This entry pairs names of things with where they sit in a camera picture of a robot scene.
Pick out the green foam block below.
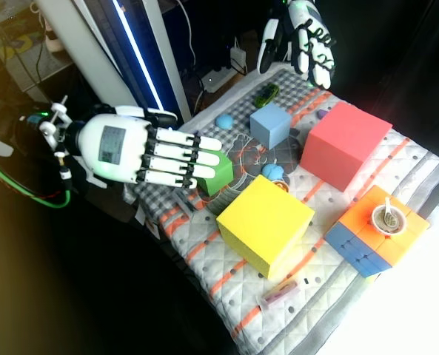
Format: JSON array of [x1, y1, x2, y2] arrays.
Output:
[[195, 149, 235, 197]]

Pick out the pink soft item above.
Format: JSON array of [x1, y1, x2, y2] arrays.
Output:
[[43, 13, 64, 53]]

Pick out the large yellow foam block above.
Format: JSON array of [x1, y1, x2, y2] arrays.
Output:
[[215, 174, 315, 280]]

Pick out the colourful floor mat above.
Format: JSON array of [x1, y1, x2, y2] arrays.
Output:
[[0, 0, 42, 56]]

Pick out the large puzzle cube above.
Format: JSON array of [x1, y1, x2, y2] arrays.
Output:
[[324, 184, 431, 278]]

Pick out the blue half-sphere toy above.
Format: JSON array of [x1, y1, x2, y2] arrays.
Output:
[[215, 113, 235, 129]]

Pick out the green toy car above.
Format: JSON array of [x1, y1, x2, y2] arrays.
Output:
[[255, 83, 281, 109]]

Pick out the blue foam block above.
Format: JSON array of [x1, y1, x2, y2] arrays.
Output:
[[249, 102, 293, 151]]

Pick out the toy rice bowl with spoon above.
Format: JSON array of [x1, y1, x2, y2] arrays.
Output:
[[370, 197, 407, 236]]

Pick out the white robot body column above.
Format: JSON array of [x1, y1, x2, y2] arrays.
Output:
[[33, 0, 193, 125]]

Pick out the green cable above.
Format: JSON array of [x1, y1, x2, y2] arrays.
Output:
[[0, 143, 73, 209]]

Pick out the grey quilt with bear print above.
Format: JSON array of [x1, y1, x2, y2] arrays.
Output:
[[124, 62, 439, 355]]

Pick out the large red foam block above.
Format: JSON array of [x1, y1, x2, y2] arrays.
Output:
[[299, 101, 394, 193]]

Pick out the blue lobed toy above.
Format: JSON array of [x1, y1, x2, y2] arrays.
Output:
[[260, 162, 285, 182]]

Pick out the white power strip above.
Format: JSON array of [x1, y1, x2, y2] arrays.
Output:
[[200, 66, 242, 93]]

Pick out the white cable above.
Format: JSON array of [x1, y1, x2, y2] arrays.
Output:
[[174, 0, 198, 66]]

